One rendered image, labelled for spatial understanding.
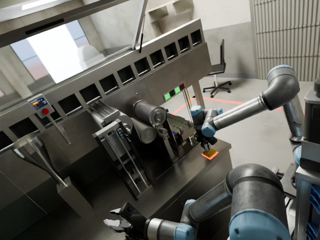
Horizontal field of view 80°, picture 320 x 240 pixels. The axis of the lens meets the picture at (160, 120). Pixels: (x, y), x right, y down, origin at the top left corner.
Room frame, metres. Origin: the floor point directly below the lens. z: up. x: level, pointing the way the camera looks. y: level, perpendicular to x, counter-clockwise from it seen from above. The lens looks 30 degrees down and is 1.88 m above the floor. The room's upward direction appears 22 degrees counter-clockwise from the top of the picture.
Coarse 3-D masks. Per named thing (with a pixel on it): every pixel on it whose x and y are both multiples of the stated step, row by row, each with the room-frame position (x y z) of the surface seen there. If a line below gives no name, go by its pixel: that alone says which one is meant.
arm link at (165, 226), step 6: (162, 222) 0.42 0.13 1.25; (168, 222) 0.41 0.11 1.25; (174, 222) 0.41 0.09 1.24; (162, 228) 0.40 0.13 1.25; (168, 228) 0.39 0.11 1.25; (174, 228) 0.38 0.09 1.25; (180, 228) 0.37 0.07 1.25; (186, 228) 0.37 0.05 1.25; (192, 228) 0.38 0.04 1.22; (162, 234) 0.38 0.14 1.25; (168, 234) 0.37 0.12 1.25; (174, 234) 0.36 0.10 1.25; (180, 234) 0.35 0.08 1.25; (186, 234) 0.35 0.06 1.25; (192, 234) 0.36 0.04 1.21
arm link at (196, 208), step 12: (240, 168) 0.35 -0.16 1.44; (252, 168) 0.32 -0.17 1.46; (264, 168) 0.32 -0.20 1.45; (228, 180) 0.37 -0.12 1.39; (276, 180) 0.28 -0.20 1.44; (216, 192) 0.40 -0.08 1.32; (228, 192) 0.36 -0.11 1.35; (192, 204) 0.47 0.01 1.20; (204, 204) 0.42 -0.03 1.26; (216, 204) 0.38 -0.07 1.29; (228, 204) 0.36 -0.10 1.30; (192, 216) 0.44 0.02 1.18; (204, 216) 0.41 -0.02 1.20
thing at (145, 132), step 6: (132, 120) 1.28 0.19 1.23; (138, 120) 1.25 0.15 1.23; (138, 126) 1.17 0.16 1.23; (144, 126) 1.13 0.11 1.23; (150, 126) 1.13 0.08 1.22; (138, 132) 1.12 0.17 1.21; (144, 132) 1.10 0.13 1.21; (150, 132) 1.11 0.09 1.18; (144, 138) 1.09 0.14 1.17; (150, 138) 1.11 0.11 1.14
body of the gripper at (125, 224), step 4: (124, 220) 0.49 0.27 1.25; (148, 220) 0.45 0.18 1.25; (124, 224) 0.47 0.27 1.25; (128, 224) 0.46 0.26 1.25; (148, 224) 0.43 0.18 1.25; (128, 228) 0.45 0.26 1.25; (132, 228) 0.45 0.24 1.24; (144, 228) 0.42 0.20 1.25; (128, 232) 0.46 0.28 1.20; (132, 232) 0.44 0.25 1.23; (136, 232) 0.45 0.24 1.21; (140, 232) 0.45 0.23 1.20; (144, 232) 0.41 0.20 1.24; (128, 236) 0.46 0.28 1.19; (132, 236) 0.44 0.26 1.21; (136, 236) 0.44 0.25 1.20; (140, 236) 0.44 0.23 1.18; (144, 236) 0.41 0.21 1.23
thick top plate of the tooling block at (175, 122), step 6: (168, 114) 1.53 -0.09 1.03; (168, 120) 1.43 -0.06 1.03; (174, 120) 1.39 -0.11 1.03; (180, 120) 1.35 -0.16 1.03; (186, 120) 1.32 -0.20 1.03; (174, 126) 1.31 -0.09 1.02; (180, 126) 1.27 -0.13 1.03; (186, 126) 1.24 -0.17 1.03; (192, 126) 1.21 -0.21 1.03; (186, 132) 1.18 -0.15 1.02; (192, 132) 1.20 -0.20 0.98; (180, 138) 1.18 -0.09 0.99; (186, 138) 1.17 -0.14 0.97
